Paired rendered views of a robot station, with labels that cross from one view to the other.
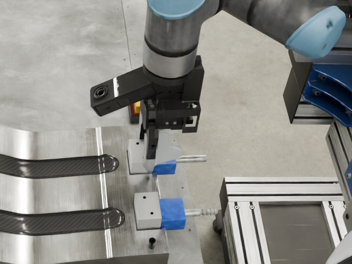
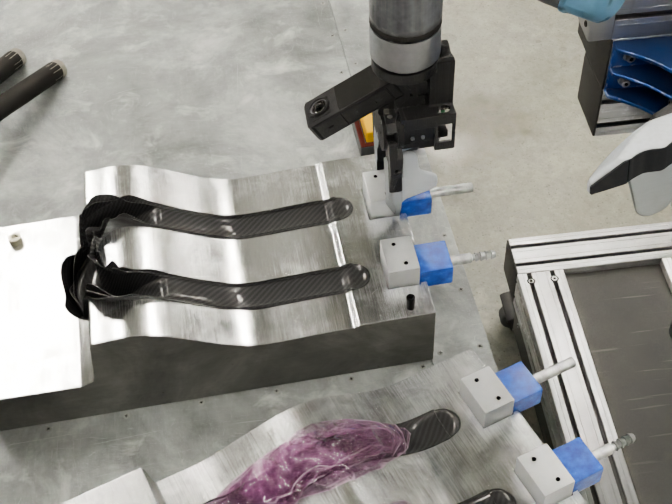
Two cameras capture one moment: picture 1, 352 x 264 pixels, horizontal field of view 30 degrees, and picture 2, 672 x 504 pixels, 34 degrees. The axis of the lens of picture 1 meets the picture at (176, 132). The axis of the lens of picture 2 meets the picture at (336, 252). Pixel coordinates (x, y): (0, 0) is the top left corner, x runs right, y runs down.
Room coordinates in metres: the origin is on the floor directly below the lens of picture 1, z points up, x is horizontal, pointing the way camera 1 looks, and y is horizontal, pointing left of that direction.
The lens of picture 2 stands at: (-0.22, -0.01, 1.86)
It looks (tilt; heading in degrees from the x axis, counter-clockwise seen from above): 49 degrees down; 7
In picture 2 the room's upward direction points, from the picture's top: 3 degrees counter-clockwise
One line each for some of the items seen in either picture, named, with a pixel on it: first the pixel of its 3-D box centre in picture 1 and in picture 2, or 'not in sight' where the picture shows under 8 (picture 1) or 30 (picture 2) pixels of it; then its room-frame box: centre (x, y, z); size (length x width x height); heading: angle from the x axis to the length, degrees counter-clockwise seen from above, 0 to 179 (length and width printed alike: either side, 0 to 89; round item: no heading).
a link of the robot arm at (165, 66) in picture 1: (169, 50); (404, 37); (0.70, 0.03, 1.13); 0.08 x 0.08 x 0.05
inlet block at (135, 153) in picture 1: (167, 159); (419, 194); (0.71, 0.01, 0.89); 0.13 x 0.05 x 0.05; 105
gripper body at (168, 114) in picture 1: (169, 92); (410, 96); (0.70, 0.02, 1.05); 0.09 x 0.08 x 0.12; 105
